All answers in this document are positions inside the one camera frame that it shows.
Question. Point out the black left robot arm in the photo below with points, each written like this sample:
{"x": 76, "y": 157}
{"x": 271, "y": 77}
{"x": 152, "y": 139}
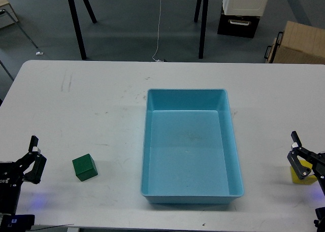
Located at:
{"x": 17, "y": 222}

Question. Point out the black storage box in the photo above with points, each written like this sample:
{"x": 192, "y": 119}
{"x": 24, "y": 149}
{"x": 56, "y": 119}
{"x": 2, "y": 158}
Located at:
{"x": 238, "y": 26}

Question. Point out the cardboard box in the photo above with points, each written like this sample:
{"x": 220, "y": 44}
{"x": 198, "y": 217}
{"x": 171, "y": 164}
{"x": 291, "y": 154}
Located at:
{"x": 301, "y": 44}

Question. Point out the white storage crate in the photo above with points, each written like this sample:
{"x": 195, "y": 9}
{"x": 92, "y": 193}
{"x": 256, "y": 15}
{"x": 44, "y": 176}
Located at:
{"x": 244, "y": 7}

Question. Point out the green wooden block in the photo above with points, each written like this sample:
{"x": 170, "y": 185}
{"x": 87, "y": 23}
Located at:
{"x": 84, "y": 167}

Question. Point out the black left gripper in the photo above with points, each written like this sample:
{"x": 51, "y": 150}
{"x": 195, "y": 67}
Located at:
{"x": 29, "y": 168}

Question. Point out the wooden drawer cabinet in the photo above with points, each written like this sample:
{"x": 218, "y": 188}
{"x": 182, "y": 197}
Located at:
{"x": 8, "y": 15}

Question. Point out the black table leg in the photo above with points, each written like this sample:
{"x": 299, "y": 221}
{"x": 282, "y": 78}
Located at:
{"x": 204, "y": 7}
{"x": 197, "y": 11}
{"x": 77, "y": 29}
{"x": 90, "y": 11}

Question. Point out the light blue plastic box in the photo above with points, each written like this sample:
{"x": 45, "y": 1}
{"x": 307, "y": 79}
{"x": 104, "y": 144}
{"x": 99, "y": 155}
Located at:
{"x": 189, "y": 151}

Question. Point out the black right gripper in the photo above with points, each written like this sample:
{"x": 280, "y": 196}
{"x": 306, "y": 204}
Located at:
{"x": 297, "y": 153}

